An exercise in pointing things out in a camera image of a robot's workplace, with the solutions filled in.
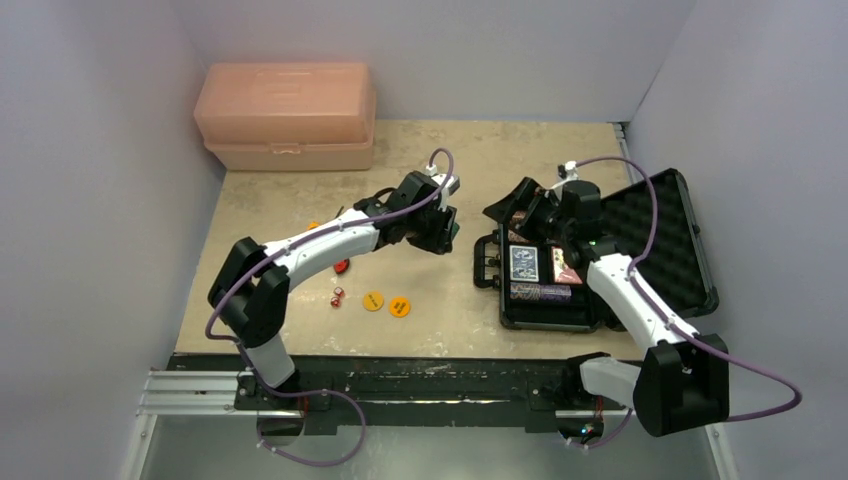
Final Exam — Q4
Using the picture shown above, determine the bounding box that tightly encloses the orange poker chip stack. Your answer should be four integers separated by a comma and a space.
508, 211, 530, 244

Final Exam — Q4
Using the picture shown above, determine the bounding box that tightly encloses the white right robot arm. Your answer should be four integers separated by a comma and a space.
483, 177, 730, 437

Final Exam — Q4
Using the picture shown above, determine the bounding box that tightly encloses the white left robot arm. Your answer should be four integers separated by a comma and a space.
207, 170, 460, 409

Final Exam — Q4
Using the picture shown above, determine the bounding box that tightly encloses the black poker set case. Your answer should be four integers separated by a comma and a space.
472, 167, 720, 334

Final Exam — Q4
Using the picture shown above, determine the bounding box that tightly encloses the red playing card deck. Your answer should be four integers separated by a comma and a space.
550, 247, 583, 285

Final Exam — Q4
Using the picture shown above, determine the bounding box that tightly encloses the blue playing card deck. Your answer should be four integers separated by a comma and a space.
509, 245, 540, 282

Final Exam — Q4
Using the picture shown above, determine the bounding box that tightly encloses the blue purple chip row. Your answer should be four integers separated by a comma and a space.
509, 283, 572, 303

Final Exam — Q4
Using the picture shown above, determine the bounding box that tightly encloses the orange small blind button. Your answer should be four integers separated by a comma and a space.
388, 296, 411, 318

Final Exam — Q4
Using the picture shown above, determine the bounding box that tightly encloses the yellow big blind button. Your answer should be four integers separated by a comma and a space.
362, 291, 385, 312

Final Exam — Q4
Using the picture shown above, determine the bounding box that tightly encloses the red utility knife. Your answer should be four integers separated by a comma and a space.
333, 259, 350, 275

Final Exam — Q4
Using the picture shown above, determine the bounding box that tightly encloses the pink plastic storage box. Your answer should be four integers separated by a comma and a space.
193, 62, 376, 171

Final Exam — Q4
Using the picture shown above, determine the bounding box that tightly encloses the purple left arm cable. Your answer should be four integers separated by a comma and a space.
203, 147, 457, 469

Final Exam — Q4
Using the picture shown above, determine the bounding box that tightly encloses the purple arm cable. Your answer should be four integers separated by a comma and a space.
203, 147, 457, 469
563, 156, 803, 452

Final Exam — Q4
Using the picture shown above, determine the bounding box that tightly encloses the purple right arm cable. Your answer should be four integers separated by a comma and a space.
563, 156, 803, 452

